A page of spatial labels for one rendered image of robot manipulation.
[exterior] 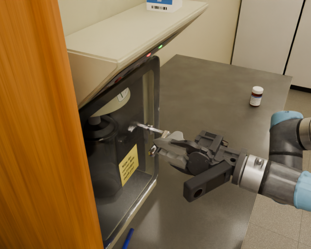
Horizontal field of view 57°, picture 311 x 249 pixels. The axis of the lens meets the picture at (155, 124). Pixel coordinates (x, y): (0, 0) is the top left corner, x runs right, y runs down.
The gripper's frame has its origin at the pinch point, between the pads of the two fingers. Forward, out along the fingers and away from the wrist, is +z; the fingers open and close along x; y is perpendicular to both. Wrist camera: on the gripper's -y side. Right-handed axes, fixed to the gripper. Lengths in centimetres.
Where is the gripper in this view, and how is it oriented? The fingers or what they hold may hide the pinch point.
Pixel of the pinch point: (156, 147)
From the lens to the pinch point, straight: 69.0
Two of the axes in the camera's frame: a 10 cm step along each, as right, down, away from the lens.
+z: -8.9, -2.7, 3.8
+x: -0.2, -7.9, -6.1
